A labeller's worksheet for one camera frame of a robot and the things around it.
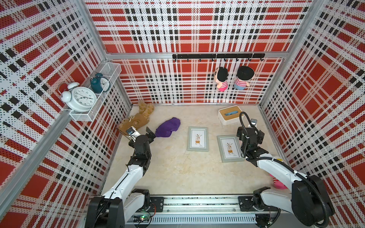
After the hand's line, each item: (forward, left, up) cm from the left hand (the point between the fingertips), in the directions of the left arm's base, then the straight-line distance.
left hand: (145, 130), depth 84 cm
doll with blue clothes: (+34, -63, +16) cm, 74 cm away
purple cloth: (+10, -9, -13) cm, 19 cm away
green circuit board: (-43, -3, -15) cm, 45 cm away
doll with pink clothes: (+35, -48, +14) cm, 61 cm away
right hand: (+1, -65, 0) cm, 65 cm away
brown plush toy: (+13, +9, -7) cm, 17 cm away
